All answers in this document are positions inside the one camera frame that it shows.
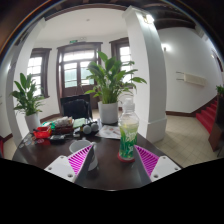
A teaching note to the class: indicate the brown double door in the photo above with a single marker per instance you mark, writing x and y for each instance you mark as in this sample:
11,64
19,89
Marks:
75,73

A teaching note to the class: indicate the grey headphones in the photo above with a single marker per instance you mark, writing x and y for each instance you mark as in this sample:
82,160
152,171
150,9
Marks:
88,128

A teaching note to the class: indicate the large potted plant white pot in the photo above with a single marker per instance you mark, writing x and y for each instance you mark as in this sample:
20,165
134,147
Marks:
110,83

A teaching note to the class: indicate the red carpeted stairs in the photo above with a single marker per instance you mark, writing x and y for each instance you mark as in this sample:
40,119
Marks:
206,116

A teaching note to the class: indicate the green exit sign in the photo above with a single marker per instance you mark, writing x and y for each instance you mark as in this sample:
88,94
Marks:
73,41

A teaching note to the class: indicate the small black device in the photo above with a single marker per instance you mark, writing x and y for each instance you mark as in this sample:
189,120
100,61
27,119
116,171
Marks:
57,138

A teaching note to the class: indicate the small potted plant white pot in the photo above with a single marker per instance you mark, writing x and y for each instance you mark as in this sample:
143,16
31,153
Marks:
28,100

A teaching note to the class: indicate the box of small jars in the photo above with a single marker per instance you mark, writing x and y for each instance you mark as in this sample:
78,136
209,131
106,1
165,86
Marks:
63,124

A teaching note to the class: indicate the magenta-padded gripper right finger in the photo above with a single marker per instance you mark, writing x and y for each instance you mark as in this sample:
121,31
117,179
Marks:
161,166

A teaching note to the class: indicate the clear bottle with green label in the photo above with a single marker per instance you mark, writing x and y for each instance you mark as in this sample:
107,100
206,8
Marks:
128,133

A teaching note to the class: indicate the black office chair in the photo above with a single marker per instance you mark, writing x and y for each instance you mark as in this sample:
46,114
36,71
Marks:
76,108

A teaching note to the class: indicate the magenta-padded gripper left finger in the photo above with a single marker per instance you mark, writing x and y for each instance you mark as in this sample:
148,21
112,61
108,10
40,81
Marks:
65,166

